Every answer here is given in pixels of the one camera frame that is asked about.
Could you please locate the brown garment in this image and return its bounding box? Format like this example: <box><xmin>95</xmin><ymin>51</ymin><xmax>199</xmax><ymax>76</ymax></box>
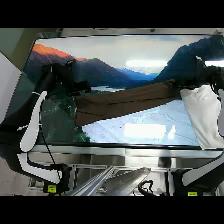
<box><xmin>73</xmin><ymin>79</ymin><xmax>183</xmax><ymax>127</ymax></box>

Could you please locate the white garment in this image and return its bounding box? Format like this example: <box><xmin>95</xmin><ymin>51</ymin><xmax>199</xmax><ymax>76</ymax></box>
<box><xmin>179</xmin><ymin>84</ymin><xmax>224</xmax><ymax>150</ymax></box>

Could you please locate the silver frame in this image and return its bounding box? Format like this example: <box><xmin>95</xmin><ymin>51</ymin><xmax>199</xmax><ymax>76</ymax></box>
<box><xmin>27</xmin><ymin>143</ymin><xmax>224</xmax><ymax>197</ymax></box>

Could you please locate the black cable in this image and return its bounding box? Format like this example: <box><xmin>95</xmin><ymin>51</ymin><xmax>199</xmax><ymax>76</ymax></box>
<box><xmin>137</xmin><ymin>179</ymin><xmax>158</xmax><ymax>197</ymax></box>
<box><xmin>37</xmin><ymin>109</ymin><xmax>64</xmax><ymax>184</ymax></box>

